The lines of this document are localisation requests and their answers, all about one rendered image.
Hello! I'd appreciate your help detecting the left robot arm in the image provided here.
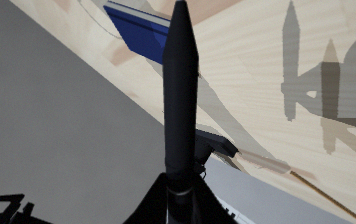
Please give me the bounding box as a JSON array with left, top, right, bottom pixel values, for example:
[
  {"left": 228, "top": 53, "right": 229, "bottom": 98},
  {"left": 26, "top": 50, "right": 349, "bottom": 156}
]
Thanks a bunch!
[{"left": 194, "top": 134, "right": 235, "bottom": 174}]

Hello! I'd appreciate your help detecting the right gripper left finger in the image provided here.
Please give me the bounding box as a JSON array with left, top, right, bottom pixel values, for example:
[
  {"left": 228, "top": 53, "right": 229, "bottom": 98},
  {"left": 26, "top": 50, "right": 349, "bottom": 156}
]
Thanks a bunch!
[{"left": 123, "top": 172, "right": 167, "bottom": 224}]

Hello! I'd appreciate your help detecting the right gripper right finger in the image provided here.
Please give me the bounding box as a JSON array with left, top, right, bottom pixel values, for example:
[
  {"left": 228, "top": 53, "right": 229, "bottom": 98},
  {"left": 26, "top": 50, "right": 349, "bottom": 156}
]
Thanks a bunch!
[{"left": 192, "top": 172, "right": 239, "bottom": 224}]

